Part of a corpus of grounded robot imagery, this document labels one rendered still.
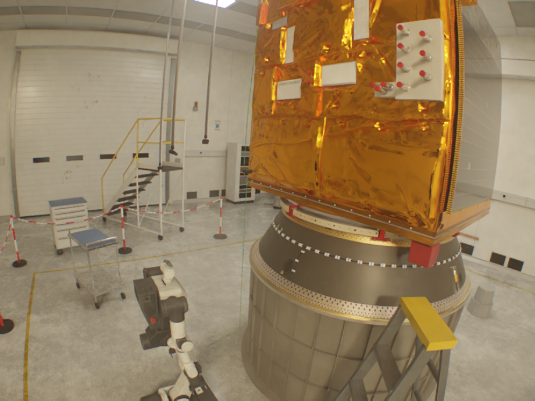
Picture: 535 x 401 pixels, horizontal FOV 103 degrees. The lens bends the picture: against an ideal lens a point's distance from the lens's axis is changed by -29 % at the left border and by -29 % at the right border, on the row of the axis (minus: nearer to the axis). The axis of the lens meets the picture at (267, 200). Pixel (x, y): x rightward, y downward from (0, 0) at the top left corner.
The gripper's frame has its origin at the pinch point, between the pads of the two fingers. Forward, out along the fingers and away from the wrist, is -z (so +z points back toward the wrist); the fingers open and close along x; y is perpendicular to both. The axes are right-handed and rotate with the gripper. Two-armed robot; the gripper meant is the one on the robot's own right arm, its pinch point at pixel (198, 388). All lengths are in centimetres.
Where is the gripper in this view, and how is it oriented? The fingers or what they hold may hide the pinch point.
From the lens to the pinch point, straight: 225.4
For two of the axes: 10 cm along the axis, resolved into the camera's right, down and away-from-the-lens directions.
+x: 8.2, -2.6, 5.0
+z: -1.0, -9.4, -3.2
